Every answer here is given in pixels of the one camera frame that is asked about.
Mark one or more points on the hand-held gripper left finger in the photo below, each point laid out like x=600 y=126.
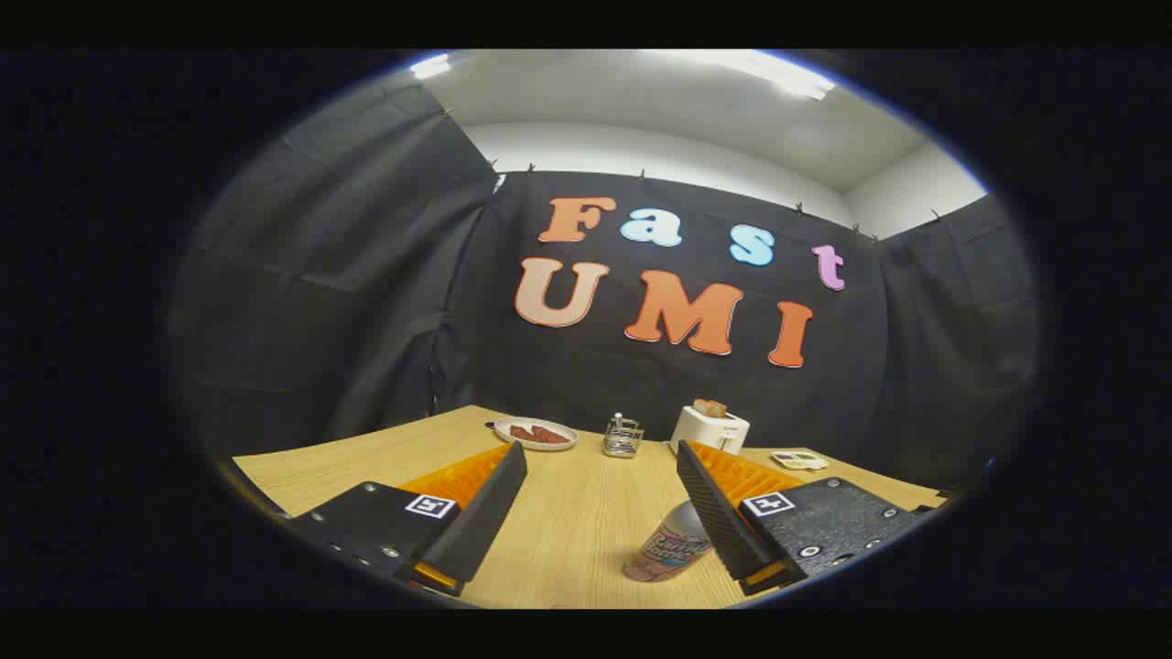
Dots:
x=485 y=522

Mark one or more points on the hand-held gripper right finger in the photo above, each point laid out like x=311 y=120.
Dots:
x=719 y=522

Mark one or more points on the silver bottle with colourful label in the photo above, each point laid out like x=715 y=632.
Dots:
x=664 y=549

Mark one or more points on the white plate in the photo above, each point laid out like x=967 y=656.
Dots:
x=505 y=434

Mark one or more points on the white toaster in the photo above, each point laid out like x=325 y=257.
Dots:
x=710 y=432

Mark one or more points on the brown food piece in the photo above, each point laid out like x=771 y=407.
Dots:
x=524 y=433
x=552 y=436

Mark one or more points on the wooden table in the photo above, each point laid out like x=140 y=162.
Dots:
x=586 y=513

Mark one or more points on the small white tray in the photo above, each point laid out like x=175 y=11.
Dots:
x=799 y=460

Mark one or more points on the toast slice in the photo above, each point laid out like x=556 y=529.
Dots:
x=710 y=408

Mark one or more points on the black backdrop cloth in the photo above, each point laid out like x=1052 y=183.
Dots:
x=366 y=320

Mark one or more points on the ceiling light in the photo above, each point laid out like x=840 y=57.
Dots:
x=430 y=66

